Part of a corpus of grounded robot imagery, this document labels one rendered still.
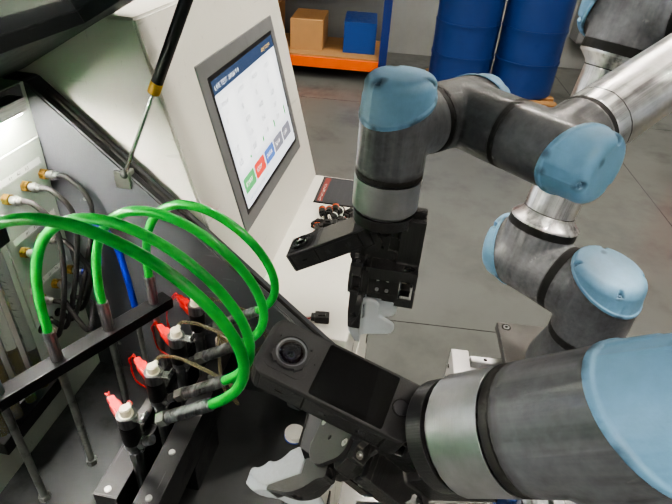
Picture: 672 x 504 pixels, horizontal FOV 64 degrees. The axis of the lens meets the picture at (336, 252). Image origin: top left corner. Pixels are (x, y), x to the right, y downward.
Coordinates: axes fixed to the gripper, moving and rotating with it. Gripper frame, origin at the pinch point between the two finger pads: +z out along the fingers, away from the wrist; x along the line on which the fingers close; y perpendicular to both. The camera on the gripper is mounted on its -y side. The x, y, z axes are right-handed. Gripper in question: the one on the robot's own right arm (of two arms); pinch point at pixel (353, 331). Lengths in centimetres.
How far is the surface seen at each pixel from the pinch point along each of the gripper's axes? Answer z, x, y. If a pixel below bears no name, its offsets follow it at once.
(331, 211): 21, 66, -15
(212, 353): 13.2, 3.3, -22.6
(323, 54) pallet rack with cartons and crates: 99, 503, -106
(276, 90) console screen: -6, 74, -32
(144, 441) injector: 16.2, -12.4, -26.7
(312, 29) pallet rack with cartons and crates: 78, 514, -120
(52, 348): 9.7, -4.7, -44.4
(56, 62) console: -24, 23, -53
